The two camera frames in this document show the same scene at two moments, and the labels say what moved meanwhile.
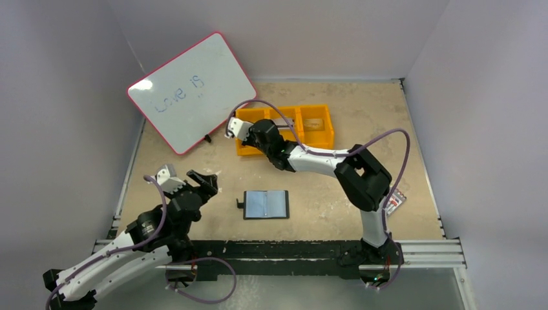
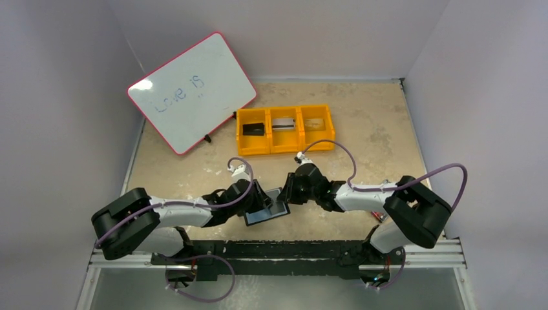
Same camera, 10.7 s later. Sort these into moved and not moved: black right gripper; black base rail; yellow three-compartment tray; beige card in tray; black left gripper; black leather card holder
Moved: black left gripper; black right gripper
Not moved: black base rail; black leather card holder; yellow three-compartment tray; beige card in tray
